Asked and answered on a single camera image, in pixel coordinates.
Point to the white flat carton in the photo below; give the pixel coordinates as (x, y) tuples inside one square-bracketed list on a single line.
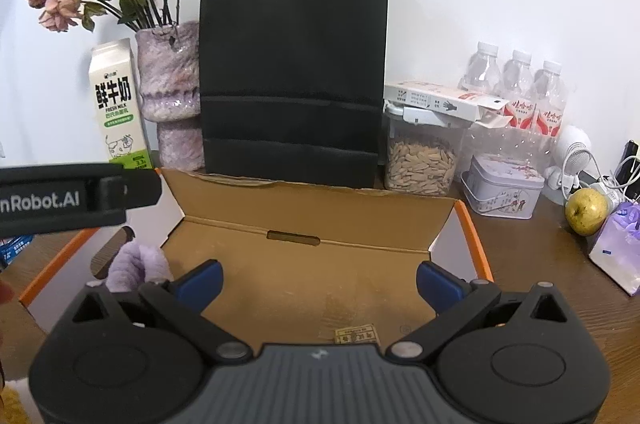
[(435, 96)]

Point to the small white fan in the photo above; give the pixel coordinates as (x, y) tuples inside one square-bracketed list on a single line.
[(575, 149)]

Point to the blue packet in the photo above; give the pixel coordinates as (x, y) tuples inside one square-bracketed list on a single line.
[(12, 249)]

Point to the printed tin box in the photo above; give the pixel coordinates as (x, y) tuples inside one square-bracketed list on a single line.
[(500, 194)]

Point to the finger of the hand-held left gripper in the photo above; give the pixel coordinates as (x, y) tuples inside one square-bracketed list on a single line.
[(140, 190)]

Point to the purple plush toy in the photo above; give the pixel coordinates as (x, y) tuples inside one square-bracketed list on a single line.
[(135, 264)]

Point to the white green milk carton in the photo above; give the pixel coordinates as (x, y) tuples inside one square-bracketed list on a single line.
[(117, 104)]

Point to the purple fuzzy vase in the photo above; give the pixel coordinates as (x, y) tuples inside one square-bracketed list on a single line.
[(170, 74)]

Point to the orange white cardboard box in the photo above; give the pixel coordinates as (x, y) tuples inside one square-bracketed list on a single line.
[(310, 284)]

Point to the clear water bottle red label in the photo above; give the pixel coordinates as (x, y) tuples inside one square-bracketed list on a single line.
[(550, 91), (482, 71), (517, 79)]

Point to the black charger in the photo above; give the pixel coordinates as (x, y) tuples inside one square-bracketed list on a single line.
[(631, 159)]

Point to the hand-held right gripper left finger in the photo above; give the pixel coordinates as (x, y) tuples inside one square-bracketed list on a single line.
[(202, 285)]

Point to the clear container of seeds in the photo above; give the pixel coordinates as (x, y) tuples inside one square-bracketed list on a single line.
[(420, 169)]

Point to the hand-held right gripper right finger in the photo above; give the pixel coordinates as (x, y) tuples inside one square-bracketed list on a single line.
[(437, 286)]

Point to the purple tissue pack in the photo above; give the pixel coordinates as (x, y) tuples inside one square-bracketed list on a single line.
[(620, 244)]

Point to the black paper bag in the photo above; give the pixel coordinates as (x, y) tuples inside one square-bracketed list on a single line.
[(295, 54)]

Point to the green apple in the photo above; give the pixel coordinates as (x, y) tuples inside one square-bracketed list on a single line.
[(586, 211)]

